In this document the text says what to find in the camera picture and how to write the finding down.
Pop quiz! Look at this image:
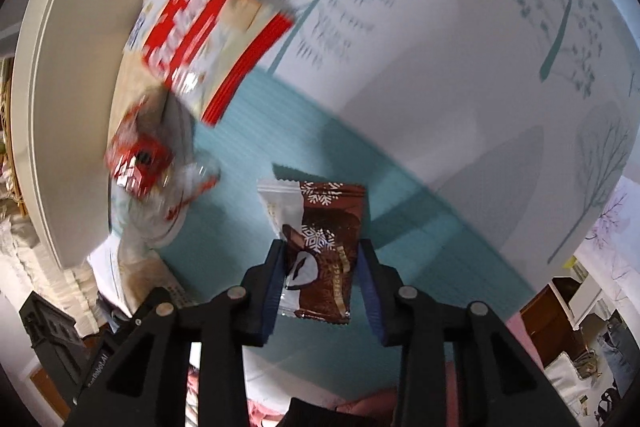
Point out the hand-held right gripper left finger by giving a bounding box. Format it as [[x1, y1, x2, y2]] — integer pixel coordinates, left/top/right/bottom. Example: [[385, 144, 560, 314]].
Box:
[[65, 238, 288, 427]]

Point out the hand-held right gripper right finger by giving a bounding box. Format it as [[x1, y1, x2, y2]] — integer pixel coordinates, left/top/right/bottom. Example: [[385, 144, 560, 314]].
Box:
[[355, 238, 573, 427]]

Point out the brown chocolate snack packet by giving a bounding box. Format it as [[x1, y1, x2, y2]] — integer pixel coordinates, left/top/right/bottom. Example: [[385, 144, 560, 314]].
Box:
[[256, 164, 366, 323]]

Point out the white plastic storage box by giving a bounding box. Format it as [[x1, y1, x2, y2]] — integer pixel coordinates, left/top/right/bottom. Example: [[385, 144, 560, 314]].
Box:
[[10, 0, 156, 270]]

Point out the lace covered cabinet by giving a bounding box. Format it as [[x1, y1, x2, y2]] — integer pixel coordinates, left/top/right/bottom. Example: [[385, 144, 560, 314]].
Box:
[[0, 197, 96, 308]]

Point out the person's leg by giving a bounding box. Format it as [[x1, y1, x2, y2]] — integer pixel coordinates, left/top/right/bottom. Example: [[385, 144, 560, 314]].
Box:
[[285, 397, 396, 427]]

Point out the pink blanket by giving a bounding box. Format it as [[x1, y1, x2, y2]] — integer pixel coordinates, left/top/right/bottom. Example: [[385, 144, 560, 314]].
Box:
[[187, 311, 548, 427]]

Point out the brown wooden cabinet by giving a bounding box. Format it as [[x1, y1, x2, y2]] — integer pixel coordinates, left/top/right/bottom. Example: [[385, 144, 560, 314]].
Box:
[[520, 282, 586, 368]]

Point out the crumpled red white snack packet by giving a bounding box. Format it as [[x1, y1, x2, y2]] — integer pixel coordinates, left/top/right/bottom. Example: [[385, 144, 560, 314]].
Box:
[[104, 94, 221, 250]]

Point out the tree print tablecloth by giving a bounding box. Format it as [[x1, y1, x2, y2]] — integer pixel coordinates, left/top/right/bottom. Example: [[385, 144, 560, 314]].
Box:
[[87, 0, 640, 408]]

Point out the floral curtain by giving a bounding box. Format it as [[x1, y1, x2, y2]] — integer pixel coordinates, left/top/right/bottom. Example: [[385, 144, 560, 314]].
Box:
[[575, 177, 636, 258]]

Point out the red white striped snack packet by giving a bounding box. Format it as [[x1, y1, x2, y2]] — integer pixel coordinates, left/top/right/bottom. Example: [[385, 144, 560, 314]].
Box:
[[124, 0, 296, 128]]

